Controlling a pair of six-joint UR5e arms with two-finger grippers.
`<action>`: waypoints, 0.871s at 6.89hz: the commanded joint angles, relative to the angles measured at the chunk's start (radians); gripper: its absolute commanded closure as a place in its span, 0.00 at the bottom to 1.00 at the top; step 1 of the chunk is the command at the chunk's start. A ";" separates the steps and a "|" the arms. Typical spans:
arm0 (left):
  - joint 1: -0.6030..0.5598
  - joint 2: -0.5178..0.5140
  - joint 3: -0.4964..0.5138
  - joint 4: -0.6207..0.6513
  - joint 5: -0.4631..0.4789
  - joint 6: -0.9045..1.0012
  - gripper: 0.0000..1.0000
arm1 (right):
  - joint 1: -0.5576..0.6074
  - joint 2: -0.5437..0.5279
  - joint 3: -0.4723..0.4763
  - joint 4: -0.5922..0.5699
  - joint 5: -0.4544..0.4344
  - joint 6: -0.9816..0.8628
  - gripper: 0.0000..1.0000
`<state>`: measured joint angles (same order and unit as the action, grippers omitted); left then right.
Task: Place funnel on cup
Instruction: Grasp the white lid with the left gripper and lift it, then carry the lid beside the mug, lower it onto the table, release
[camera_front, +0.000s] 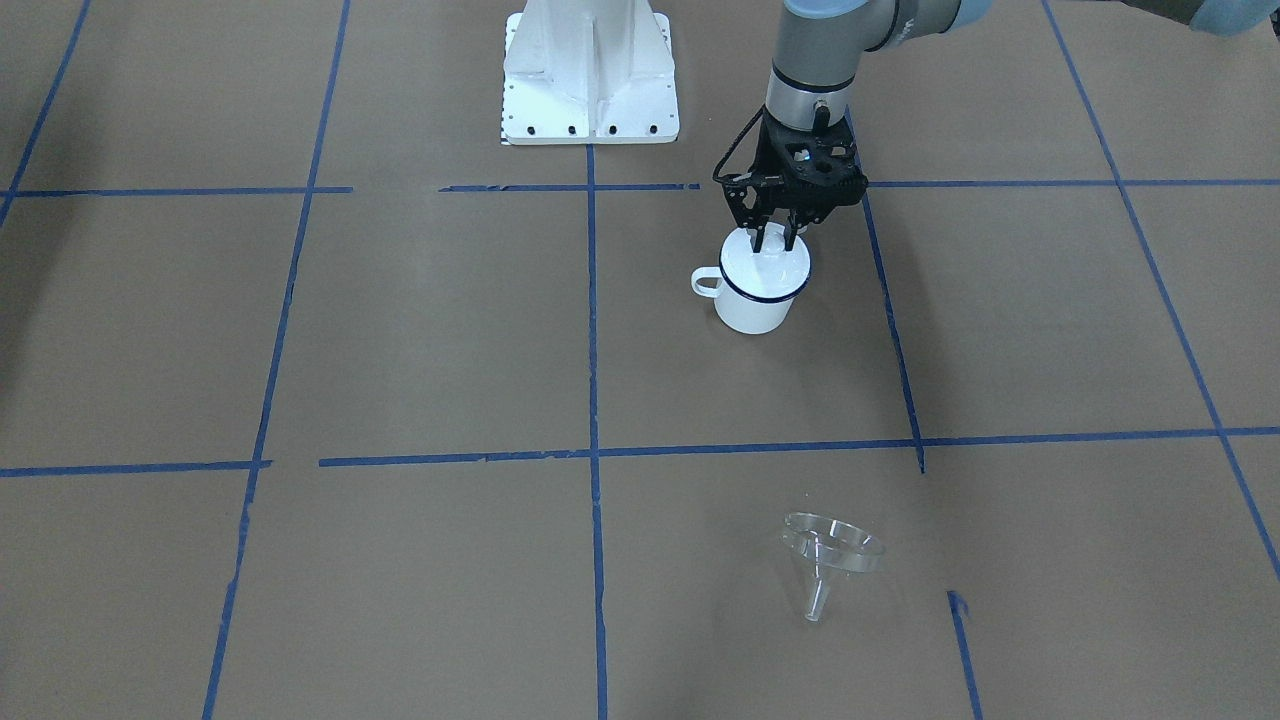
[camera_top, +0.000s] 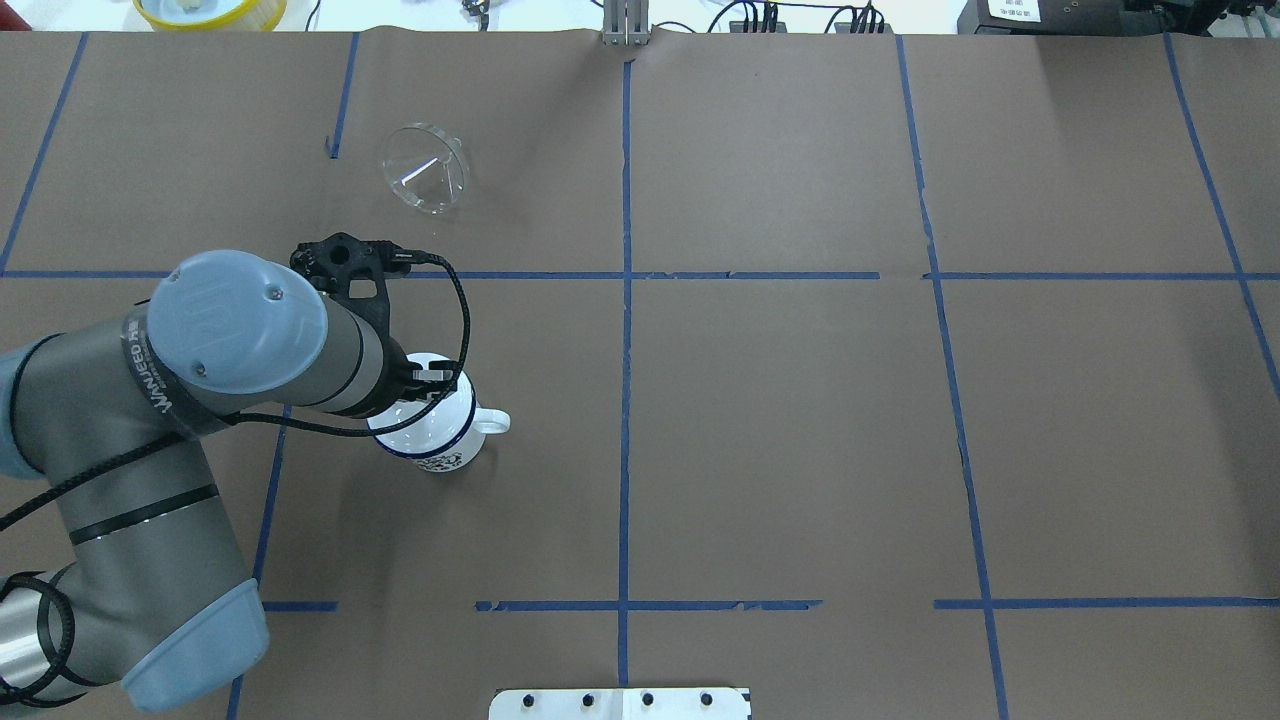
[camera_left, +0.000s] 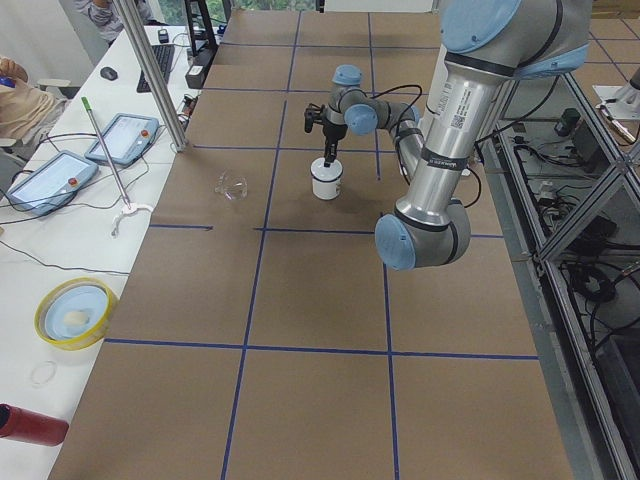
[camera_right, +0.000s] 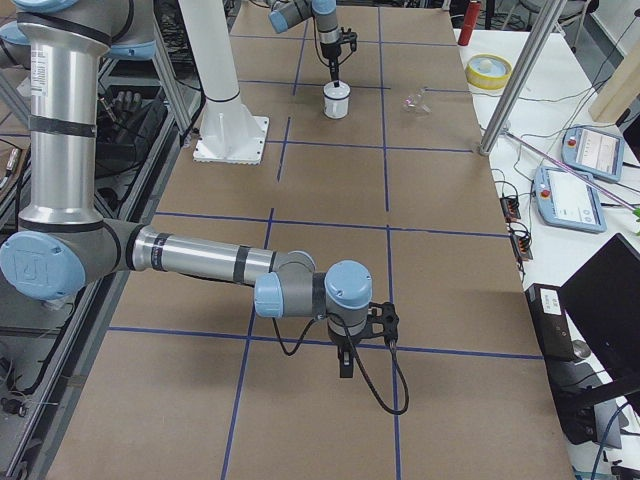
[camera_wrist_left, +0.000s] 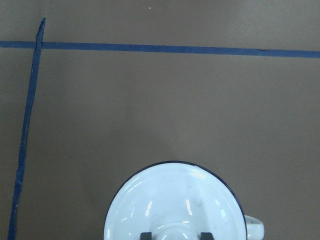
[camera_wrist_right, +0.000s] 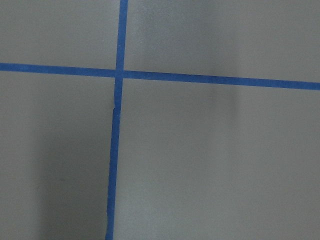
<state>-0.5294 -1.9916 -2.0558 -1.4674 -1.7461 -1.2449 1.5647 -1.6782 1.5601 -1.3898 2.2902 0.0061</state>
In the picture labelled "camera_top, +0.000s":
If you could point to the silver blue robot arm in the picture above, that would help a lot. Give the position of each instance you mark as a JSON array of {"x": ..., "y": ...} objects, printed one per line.
[{"x": 159, "y": 598}]

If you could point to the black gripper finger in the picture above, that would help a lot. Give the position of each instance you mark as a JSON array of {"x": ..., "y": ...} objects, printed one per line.
[{"x": 434, "y": 376}]

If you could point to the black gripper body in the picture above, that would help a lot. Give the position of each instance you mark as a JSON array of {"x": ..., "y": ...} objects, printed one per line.
[{"x": 398, "y": 383}]

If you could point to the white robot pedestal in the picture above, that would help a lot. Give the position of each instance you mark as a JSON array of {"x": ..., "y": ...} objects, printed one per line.
[{"x": 623, "y": 703}]

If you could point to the aluminium frame post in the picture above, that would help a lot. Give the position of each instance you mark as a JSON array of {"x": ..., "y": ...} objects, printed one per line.
[{"x": 625, "y": 22}]

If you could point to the white enamel cup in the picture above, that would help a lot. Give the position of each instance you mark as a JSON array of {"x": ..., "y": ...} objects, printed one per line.
[{"x": 451, "y": 435}]

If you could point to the yellow rimmed bowl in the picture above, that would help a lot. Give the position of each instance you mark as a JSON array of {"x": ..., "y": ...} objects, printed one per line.
[{"x": 212, "y": 16}]

